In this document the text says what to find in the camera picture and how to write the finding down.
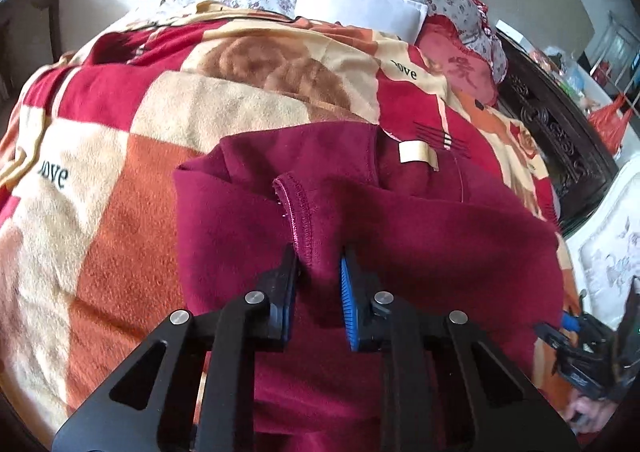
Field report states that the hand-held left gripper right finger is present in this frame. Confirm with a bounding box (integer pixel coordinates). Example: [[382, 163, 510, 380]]
[[339, 245, 581, 452]]

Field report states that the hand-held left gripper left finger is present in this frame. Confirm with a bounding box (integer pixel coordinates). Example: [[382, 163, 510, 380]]
[[52, 244, 301, 452]]

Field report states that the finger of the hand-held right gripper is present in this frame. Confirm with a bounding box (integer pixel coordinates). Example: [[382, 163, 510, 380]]
[[560, 311, 608, 339], [532, 323, 584, 351]]

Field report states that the maroon fleece garment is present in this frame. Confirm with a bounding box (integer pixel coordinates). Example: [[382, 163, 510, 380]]
[[172, 122, 564, 452]]

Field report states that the person's right hand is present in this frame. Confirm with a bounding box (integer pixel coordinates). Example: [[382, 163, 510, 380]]
[[560, 392, 626, 439]]

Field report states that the white floral upholstered chair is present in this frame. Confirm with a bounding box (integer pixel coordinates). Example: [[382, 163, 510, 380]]
[[577, 166, 640, 329]]

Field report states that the red orange printed blanket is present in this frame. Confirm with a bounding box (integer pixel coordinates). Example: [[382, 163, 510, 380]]
[[0, 2, 583, 448]]

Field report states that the dark carved wooden cabinet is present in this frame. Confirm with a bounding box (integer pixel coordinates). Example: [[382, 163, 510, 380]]
[[495, 29, 621, 237]]

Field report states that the red plastic bag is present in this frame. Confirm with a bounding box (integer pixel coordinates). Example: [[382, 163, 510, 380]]
[[587, 94, 634, 155]]

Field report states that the clutter of bottles and bags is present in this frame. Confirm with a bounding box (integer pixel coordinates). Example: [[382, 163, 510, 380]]
[[530, 46, 603, 110]]

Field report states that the red heart cushion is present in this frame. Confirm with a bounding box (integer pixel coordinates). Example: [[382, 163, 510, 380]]
[[417, 14, 501, 105]]

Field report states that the metal railing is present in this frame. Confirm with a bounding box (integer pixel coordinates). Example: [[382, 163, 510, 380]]
[[590, 12, 640, 103]]

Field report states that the white pillow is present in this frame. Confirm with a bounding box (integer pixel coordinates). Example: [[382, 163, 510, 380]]
[[294, 0, 429, 43]]

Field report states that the beige cardboard box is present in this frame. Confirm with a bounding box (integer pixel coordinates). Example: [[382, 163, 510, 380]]
[[0, 0, 64, 103]]

